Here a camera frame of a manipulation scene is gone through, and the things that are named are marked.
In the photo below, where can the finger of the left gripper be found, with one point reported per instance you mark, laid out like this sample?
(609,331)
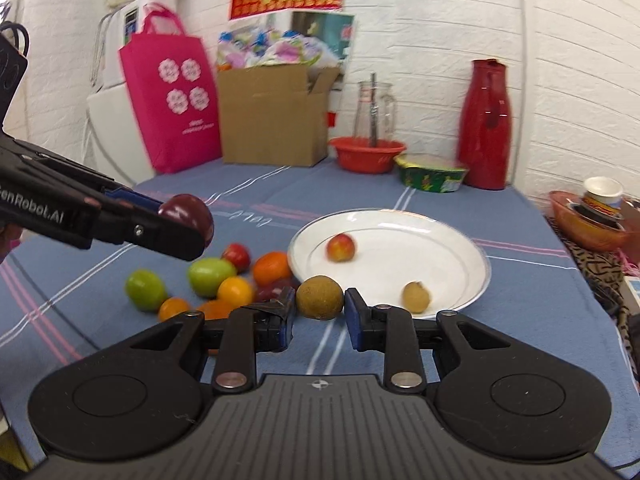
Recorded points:
(130,196)
(118,223)

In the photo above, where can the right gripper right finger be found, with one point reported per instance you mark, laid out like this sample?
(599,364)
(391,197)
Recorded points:
(395,333)

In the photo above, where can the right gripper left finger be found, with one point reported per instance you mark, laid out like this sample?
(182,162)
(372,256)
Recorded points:
(262,327)

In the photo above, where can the dark plum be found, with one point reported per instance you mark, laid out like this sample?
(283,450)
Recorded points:
(192,212)
(273,290)

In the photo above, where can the dark plum front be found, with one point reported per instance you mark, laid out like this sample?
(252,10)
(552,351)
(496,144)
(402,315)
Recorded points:
(192,212)

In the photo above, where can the brown kiwi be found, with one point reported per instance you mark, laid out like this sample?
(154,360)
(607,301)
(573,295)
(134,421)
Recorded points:
(319,298)
(415,298)

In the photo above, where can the small yellow orange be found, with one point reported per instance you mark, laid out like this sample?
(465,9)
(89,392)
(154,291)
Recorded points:
(236,292)

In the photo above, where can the large orange front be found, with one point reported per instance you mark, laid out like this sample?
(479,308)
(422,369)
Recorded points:
(216,310)

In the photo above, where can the large orange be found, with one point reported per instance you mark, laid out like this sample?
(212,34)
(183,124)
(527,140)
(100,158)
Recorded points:
(270,268)
(216,310)

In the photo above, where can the large orange back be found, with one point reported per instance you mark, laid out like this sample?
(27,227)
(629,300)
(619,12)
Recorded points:
(270,268)

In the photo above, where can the green fruit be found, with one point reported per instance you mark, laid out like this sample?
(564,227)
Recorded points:
(146,290)
(206,275)

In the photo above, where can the small red apple back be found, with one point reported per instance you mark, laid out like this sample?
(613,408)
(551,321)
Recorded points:
(239,256)

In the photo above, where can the small red apple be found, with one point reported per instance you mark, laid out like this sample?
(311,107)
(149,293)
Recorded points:
(341,248)
(239,256)

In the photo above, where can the small red apple front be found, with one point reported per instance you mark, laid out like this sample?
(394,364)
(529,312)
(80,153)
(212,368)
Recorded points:
(341,248)

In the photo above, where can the person's left hand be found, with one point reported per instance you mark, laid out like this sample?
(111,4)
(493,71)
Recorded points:
(10,237)

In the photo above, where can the white appliance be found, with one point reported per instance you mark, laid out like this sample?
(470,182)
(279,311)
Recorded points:
(112,134)

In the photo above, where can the white ceramic plate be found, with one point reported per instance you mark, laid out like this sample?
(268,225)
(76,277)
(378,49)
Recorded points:
(394,248)

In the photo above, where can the blue striped tablecloth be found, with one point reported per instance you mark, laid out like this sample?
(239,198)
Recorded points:
(60,304)

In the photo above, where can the pink tote bag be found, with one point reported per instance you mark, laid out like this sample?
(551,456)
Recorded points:
(172,92)

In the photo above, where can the cardboard box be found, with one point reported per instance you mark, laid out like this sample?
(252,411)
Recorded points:
(275,114)

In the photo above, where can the green instant noodle bowl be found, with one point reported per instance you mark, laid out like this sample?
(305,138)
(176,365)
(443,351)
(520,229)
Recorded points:
(430,173)

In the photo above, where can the red plastic basket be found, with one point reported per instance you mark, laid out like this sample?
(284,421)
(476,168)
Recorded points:
(357,155)

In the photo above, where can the floral cloth in box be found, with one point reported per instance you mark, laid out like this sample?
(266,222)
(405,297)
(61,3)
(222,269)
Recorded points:
(257,46)

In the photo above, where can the red thermos jug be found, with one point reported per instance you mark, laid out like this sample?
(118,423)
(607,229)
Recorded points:
(486,127)

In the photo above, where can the patterned brown cloth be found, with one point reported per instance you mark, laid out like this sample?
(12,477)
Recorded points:
(603,271)

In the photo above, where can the black stirrer in pitcher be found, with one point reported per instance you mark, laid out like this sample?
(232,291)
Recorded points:
(373,113)

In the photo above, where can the glass pitcher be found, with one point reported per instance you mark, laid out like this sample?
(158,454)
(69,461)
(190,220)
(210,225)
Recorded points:
(387,109)

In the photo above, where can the white paper cup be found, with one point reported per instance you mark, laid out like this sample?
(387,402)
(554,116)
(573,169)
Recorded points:
(604,190)

